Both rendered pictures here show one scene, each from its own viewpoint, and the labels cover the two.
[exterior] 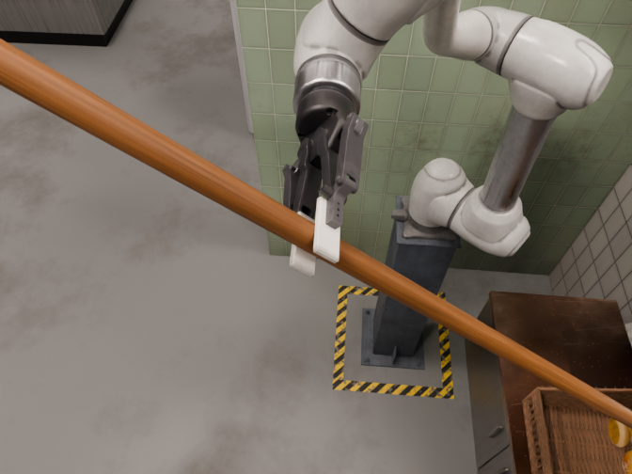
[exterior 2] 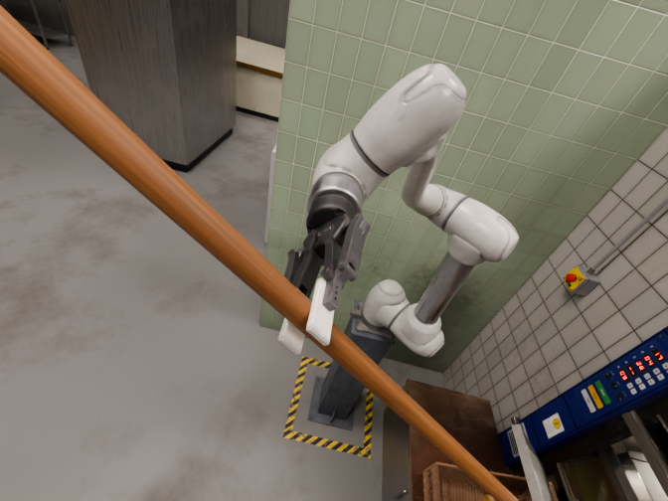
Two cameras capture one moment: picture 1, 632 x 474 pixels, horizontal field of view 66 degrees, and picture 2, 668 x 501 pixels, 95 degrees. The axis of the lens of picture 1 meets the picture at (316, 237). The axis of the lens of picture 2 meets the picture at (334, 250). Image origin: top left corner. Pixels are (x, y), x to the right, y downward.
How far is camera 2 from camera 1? 0.18 m
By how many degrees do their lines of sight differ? 15
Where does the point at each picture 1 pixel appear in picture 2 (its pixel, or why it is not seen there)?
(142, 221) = (175, 285)
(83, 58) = not seen: hidden behind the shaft
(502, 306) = (415, 392)
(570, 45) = (493, 219)
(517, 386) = (420, 457)
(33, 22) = not seen: hidden behind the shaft
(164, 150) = (171, 188)
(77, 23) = (171, 154)
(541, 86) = (471, 241)
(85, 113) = (83, 117)
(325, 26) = (344, 152)
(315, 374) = (272, 422)
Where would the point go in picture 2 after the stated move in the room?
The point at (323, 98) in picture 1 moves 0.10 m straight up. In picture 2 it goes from (335, 201) to (352, 133)
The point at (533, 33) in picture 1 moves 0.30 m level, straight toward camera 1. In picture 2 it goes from (469, 207) to (449, 257)
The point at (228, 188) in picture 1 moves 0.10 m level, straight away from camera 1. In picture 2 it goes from (233, 246) to (237, 185)
